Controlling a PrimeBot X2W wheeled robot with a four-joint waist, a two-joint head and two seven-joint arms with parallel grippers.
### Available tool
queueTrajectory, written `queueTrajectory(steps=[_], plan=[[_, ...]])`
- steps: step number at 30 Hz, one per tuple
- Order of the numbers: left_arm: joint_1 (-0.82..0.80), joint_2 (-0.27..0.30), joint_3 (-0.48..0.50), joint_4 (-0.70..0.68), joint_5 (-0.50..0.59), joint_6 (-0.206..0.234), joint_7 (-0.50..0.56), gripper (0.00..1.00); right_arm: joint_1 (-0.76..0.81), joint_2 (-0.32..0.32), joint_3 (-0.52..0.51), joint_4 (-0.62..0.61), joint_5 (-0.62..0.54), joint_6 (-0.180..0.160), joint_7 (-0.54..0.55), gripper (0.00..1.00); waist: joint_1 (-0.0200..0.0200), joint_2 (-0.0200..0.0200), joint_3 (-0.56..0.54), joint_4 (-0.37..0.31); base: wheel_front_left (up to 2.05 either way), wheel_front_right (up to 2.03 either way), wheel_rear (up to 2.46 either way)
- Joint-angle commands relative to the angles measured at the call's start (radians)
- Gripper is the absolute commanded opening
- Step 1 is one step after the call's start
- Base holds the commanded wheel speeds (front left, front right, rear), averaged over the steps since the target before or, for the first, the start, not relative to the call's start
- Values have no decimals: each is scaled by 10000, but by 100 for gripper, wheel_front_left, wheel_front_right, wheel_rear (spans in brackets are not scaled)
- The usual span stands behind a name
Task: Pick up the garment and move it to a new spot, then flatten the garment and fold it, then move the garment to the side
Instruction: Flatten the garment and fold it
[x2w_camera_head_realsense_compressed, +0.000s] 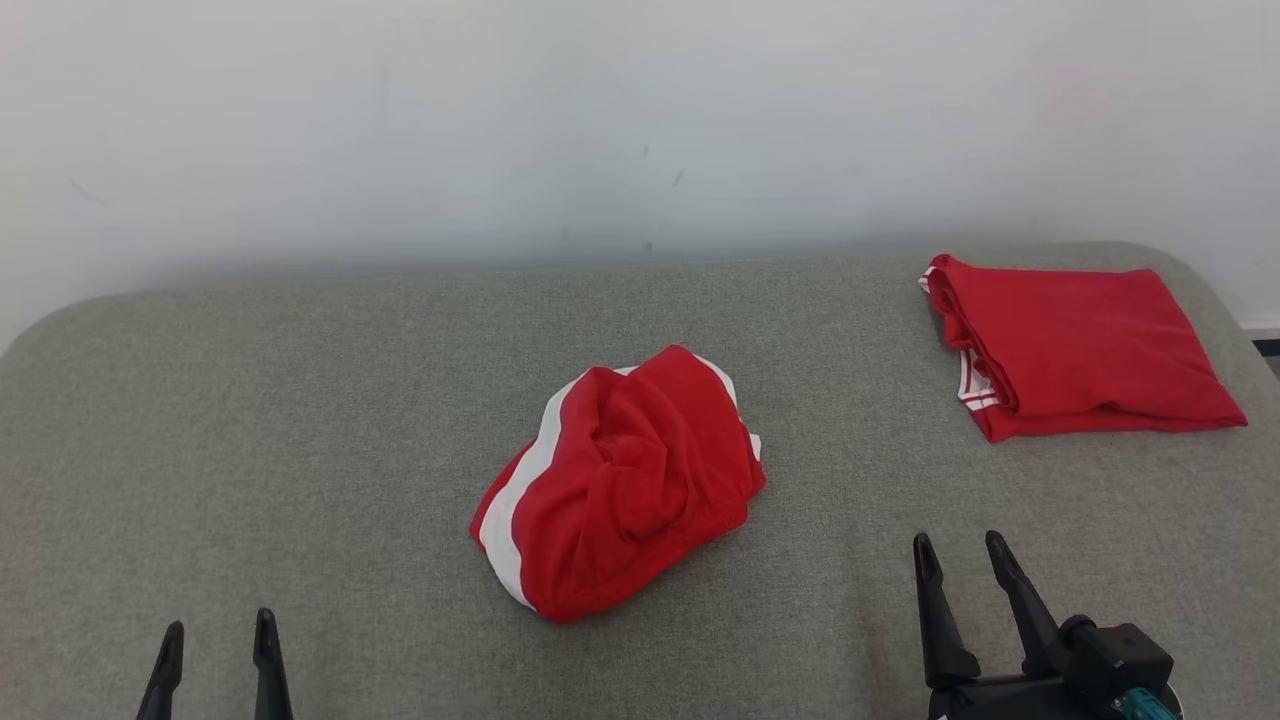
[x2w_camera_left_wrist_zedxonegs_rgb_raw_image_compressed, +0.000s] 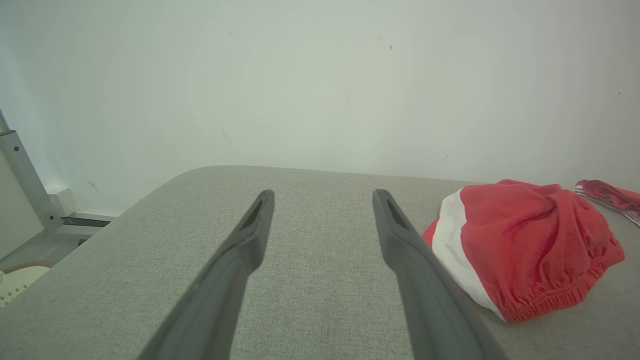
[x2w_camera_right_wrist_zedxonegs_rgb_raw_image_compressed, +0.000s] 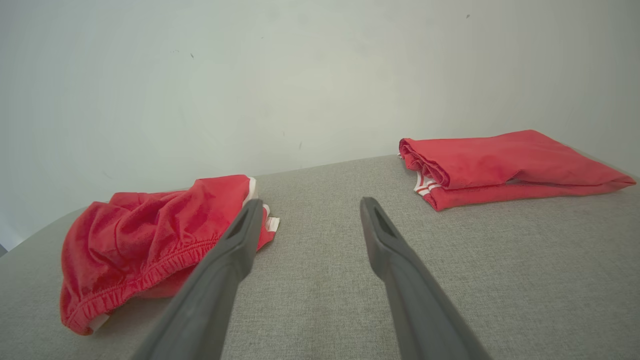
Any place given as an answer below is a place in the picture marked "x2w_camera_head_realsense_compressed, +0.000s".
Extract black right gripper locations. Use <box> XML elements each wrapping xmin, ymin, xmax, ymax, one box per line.
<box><xmin>912</xmin><ymin>530</ymin><xmax>1131</xmax><ymax>720</ymax></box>

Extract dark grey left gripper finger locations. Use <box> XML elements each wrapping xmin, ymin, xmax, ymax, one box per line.
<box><xmin>252</xmin><ymin>607</ymin><xmax>294</xmax><ymax>720</ymax></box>
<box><xmin>137</xmin><ymin>620</ymin><xmax>186</xmax><ymax>720</ymax></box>

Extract red jersey with black lettering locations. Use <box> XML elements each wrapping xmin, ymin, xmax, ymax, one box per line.
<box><xmin>918</xmin><ymin>253</ymin><xmax>1249</xmax><ymax>444</ymax></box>

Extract red shorts with white stripe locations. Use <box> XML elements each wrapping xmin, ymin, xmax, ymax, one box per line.
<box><xmin>468</xmin><ymin>345</ymin><xmax>768</xmax><ymax>626</ymax></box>

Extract teal cable connector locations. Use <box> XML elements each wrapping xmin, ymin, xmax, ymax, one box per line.
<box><xmin>1120</xmin><ymin>688</ymin><xmax>1183</xmax><ymax>720</ymax></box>

